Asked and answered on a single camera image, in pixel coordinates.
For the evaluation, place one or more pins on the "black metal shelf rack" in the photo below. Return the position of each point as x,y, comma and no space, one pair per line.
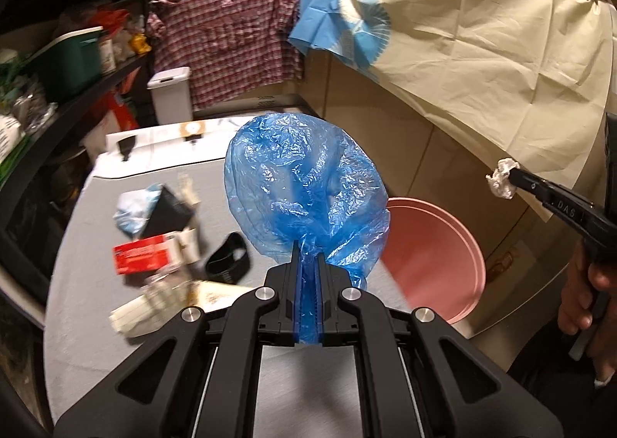
26,27

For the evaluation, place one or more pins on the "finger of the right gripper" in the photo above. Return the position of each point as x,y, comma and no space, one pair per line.
557,199

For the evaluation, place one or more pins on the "green storage box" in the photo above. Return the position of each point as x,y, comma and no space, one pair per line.
68,63

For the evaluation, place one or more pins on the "black foil sachet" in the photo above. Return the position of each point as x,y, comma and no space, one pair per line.
169,214

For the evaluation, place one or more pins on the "light blue face mask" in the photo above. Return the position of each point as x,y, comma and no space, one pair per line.
134,209

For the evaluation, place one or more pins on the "red plaid shirt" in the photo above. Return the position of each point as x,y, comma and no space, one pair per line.
230,46

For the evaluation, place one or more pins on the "black plastic item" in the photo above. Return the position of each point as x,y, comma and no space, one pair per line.
231,262

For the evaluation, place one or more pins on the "red white medicine box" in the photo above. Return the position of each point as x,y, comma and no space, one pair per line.
147,255

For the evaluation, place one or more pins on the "person's right hand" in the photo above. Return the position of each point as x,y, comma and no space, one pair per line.
583,279

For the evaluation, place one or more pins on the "beige tissue pack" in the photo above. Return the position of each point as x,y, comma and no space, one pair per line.
212,296

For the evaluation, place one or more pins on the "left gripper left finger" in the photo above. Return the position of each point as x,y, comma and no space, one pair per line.
197,375

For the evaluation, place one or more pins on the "cream cloth with blue corner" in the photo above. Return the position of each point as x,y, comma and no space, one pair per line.
527,80

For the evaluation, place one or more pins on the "white torn paper carton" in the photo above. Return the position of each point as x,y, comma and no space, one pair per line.
188,238

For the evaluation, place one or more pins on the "grey ironing board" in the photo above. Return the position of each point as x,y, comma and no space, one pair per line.
328,387

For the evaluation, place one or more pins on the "white tissue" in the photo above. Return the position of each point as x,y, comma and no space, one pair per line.
498,181

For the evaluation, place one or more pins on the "white pedal bin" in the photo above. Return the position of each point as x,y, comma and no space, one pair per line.
171,95

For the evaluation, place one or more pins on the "pink plastic trash bucket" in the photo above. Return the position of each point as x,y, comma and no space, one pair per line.
433,258

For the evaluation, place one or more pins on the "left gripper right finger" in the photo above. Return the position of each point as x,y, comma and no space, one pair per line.
417,376

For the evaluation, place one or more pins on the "clear plastic wrapper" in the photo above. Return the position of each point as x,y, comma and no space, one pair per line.
161,299

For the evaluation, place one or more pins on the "blue plastic bag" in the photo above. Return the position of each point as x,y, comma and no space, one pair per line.
297,182

